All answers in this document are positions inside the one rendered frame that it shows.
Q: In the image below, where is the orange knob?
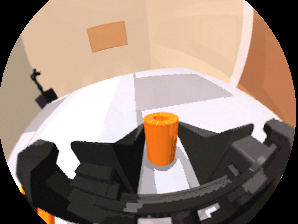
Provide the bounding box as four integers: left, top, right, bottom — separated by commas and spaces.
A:
144, 113, 178, 167

